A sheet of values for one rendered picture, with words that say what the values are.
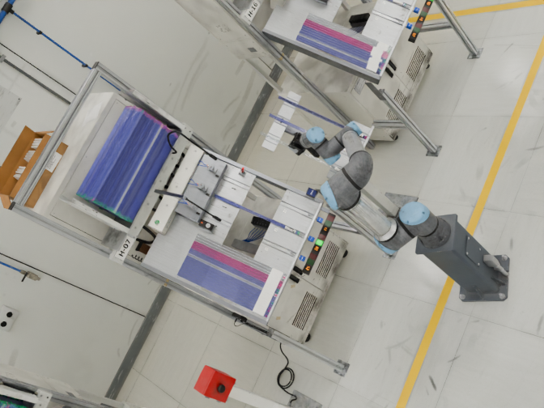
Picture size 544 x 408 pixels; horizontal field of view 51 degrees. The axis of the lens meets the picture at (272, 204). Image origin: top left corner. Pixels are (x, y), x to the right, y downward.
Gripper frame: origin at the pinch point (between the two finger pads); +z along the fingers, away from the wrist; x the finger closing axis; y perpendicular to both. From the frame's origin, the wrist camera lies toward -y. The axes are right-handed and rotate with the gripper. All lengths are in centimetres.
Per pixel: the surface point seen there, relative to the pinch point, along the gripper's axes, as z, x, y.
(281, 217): 7.4, 33.6, -9.6
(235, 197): 16.5, 34.5, 15.2
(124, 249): 14, 84, 53
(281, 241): 5.3, 45.1, -14.8
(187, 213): 17, 53, 33
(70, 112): -8, 41, 103
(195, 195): 17, 43, 34
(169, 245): 23, 72, 33
